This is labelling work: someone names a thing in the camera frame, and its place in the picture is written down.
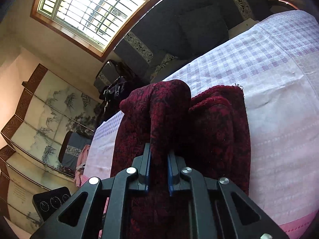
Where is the dark red patterned garment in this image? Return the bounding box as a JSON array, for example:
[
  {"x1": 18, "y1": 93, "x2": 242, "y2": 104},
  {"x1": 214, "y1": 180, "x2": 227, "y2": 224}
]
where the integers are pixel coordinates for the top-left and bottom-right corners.
[{"x1": 111, "y1": 80, "x2": 251, "y2": 238}]

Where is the painted folding screen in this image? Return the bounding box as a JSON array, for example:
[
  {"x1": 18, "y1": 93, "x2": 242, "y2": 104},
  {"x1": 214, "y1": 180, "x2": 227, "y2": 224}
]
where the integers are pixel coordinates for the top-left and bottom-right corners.
[{"x1": 1, "y1": 65, "x2": 98, "y2": 233}]

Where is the black bag on chair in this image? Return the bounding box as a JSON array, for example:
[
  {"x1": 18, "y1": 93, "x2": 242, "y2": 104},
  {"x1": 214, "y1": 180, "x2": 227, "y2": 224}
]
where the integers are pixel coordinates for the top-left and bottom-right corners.
[{"x1": 95, "y1": 77, "x2": 135, "y2": 128}]

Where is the pink lavender checked bedsheet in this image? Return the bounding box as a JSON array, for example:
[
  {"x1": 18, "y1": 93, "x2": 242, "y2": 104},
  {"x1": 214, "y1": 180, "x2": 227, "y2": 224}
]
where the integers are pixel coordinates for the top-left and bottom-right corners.
[{"x1": 84, "y1": 10, "x2": 318, "y2": 238}]

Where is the dark grey pillow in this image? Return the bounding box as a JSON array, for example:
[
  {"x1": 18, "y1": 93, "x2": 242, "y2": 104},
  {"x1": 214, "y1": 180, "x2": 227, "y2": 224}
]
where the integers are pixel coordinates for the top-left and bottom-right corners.
[{"x1": 178, "y1": 4, "x2": 229, "y2": 56}]

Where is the wood framed barred window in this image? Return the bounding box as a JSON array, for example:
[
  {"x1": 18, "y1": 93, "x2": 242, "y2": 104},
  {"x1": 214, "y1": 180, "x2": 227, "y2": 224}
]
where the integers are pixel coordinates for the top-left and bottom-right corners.
[{"x1": 30, "y1": 0, "x2": 160, "y2": 61}]

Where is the dark grey upholstered headboard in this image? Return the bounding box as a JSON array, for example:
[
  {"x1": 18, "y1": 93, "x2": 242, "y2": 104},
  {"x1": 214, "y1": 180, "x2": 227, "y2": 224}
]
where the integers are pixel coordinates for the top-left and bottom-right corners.
[{"x1": 115, "y1": 0, "x2": 271, "y2": 82}]

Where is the round wooden side table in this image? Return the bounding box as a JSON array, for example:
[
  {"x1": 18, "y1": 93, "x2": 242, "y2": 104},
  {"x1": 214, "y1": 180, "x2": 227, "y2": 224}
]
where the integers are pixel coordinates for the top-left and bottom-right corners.
[{"x1": 268, "y1": 0, "x2": 299, "y2": 10}]

